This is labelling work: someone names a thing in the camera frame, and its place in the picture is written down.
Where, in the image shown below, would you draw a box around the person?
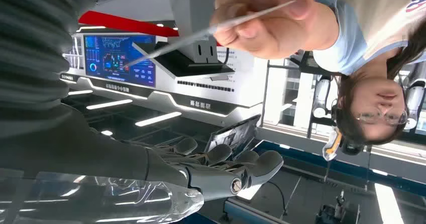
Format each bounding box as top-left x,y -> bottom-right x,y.
209,0 -> 426,157

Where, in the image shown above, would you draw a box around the person's eyeglasses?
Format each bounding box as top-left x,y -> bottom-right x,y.
355,108 -> 409,127

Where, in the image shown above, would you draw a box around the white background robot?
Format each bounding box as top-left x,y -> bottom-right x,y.
403,79 -> 426,131
312,75 -> 333,119

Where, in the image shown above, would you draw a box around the grey kiosk stand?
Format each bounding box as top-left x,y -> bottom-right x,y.
132,0 -> 235,81

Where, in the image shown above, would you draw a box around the grey laptop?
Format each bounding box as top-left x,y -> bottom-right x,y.
204,114 -> 262,158

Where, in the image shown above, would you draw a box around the white wall display panel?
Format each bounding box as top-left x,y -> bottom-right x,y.
60,26 -> 267,127

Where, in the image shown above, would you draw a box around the blue wall display screen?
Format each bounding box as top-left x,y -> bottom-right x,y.
83,34 -> 157,88

